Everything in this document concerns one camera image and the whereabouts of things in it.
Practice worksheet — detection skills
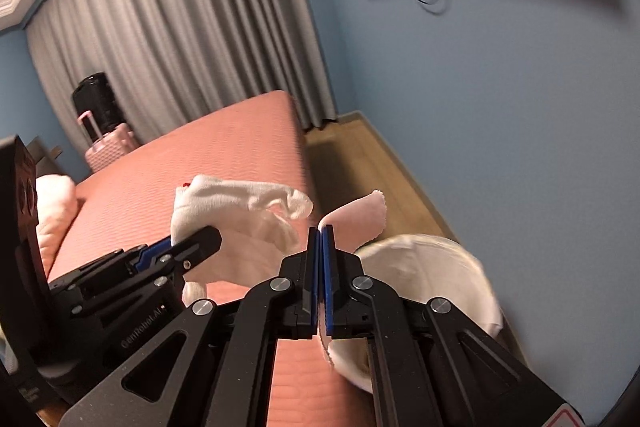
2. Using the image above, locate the pink quilted bed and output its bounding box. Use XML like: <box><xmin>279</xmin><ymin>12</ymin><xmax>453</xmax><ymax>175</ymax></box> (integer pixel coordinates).
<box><xmin>37</xmin><ymin>89</ymin><xmax>376</xmax><ymax>427</ymax></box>

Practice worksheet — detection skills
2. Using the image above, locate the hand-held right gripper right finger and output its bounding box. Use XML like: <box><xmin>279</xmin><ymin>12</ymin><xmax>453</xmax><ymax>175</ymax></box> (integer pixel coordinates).
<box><xmin>320</xmin><ymin>225</ymin><xmax>583</xmax><ymax>427</ymax></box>

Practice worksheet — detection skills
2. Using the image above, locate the white sock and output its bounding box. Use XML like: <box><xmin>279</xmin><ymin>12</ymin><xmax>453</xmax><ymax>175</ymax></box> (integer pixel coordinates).
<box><xmin>170</xmin><ymin>174</ymin><xmax>315</xmax><ymax>303</ymax></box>

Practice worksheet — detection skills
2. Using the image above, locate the pink pillow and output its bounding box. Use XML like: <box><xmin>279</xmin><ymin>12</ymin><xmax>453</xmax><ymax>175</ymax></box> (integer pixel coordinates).
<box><xmin>34</xmin><ymin>174</ymin><xmax>80</xmax><ymax>278</ymax></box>

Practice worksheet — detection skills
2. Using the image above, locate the pink suitcase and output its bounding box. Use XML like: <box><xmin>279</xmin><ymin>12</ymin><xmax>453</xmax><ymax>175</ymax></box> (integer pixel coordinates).
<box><xmin>77</xmin><ymin>109</ymin><xmax>137</xmax><ymax>172</ymax></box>

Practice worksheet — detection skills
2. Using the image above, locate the grey curtain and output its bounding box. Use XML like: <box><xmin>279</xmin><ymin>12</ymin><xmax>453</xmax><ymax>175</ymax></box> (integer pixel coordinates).
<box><xmin>25</xmin><ymin>0</ymin><xmax>337</xmax><ymax>148</ymax></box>

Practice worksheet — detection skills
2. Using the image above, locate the pink cloth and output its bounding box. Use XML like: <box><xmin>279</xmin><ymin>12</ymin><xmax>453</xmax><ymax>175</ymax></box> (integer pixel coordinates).
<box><xmin>317</xmin><ymin>189</ymin><xmax>388</xmax><ymax>258</ymax></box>

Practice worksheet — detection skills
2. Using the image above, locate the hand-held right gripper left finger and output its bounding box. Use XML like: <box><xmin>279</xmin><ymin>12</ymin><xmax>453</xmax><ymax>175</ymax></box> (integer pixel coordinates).
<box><xmin>57</xmin><ymin>227</ymin><xmax>321</xmax><ymax>427</ymax></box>

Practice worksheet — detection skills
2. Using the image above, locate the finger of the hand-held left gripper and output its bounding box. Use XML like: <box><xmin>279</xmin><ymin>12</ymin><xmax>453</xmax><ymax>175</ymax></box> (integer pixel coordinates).
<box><xmin>65</xmin><ymin>227</ymin><xmax>223</xmax><ymax>317</ymax></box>
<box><xmin>47</xmin><ymin>238</ymin><xmax>175</xmax><ymax>295</ymax></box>

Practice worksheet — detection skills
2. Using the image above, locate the black suitcase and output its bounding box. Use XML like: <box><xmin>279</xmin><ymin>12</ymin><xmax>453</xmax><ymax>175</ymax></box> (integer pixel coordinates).
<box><xmin>71</xmin><ymin>72</ymin><xmax>120</xmax><ymax>135</ymax></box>

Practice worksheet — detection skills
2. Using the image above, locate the dark headboard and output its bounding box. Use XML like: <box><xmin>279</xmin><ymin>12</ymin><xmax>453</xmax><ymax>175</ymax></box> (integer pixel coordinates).
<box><xmin>25</xmin><ymin>137</ymin><xmax>66</xmax><ymax>180</ymax></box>

